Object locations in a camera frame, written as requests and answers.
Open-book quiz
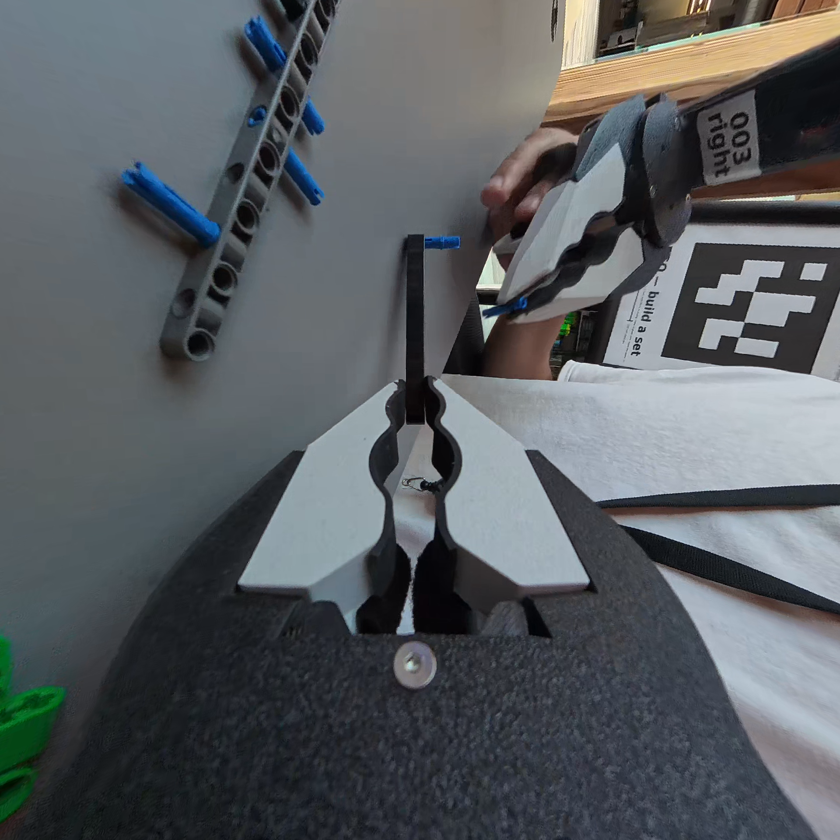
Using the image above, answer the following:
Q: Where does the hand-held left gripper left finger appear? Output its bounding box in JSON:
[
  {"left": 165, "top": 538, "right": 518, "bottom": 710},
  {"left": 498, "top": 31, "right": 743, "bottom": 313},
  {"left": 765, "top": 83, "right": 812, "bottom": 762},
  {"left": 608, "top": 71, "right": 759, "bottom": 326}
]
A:
[{"left": 236, "top": 379, "right": 413, "bottom": 635}]

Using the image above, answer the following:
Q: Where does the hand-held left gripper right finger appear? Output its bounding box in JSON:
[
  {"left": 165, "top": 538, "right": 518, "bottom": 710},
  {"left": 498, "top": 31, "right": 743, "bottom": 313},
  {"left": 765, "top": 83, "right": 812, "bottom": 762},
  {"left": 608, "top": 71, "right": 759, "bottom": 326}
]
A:
[{"left": 415, "top": 376, "right": 593, "bottom": 635}]

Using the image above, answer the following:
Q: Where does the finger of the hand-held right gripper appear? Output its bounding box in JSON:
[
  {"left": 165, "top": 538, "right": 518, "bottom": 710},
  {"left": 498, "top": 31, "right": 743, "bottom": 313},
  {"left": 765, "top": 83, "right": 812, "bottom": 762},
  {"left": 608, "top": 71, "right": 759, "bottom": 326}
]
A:
[
  {"left": 500, "top": 225, "right": 648, "bottom": 327},
  {"left": 492, "top": 140, "right": 635, "bottom": 278}
]

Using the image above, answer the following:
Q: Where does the black lego beam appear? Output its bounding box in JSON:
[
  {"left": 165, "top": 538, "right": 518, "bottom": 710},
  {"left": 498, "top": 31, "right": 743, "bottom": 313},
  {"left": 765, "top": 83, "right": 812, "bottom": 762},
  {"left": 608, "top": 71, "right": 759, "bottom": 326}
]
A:
[{"left": 405, "top": 234, "right": 429, "bottom": 426}]

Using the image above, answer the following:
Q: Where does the person's right forearm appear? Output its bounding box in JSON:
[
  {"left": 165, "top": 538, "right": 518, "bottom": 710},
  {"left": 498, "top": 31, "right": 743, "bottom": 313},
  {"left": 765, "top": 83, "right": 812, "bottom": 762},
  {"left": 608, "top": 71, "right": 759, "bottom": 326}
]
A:
[{"left": 484, "top": 308, "right": 560, "bottom": 382}]

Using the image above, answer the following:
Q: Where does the grey lego beam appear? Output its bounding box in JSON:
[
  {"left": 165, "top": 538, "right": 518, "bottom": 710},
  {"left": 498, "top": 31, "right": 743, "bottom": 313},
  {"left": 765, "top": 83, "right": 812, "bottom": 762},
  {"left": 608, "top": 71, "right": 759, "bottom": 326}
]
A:
[{"left": 159, "top": 0, "right": 343, "bottom": 362}]

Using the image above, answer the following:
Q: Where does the long blue lego pin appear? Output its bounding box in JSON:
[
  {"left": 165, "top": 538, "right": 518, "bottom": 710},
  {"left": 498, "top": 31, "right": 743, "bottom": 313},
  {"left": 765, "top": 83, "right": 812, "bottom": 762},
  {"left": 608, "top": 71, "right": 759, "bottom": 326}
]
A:
[{"left": 121, "top": 161, "right": 223, "bottom": 249}]

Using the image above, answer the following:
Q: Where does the person's right hand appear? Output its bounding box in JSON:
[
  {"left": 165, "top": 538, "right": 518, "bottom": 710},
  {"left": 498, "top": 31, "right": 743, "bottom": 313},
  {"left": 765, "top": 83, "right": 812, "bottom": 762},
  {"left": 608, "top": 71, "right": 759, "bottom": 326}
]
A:
[{"left": 480, "top": 126, "right": 596, "bottom": 240}]

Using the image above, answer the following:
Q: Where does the thick wooden beam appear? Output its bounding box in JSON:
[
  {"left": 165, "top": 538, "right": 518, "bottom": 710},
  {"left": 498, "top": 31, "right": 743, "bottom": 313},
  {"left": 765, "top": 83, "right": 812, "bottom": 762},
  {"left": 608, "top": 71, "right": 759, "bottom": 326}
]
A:
[{"left": 543, "top": 7, "right": 840, "bottom": 127}]

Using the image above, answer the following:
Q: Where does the framed black-and-white marker sign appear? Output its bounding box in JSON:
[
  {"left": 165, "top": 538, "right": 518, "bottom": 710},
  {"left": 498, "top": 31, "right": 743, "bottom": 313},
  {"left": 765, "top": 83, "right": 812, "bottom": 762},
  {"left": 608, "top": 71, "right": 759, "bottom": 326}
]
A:
[{"left": 600, "top": 200, "right": 840, "bottom": 383}]

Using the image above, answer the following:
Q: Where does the person's white shirt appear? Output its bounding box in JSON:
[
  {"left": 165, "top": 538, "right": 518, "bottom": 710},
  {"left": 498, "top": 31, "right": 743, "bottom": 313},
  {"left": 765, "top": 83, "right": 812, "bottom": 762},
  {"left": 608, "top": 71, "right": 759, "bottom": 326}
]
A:
[{"left": 392, "top": 360, "right": 840, "bottom": 840}]

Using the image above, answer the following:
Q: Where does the black strap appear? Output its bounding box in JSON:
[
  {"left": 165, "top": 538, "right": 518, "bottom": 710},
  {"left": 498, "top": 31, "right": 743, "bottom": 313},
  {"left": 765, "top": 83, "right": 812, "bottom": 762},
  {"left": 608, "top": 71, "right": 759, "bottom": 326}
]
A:
[{"left": 596, "top": 484, "right": 840, "bottom": 616}]

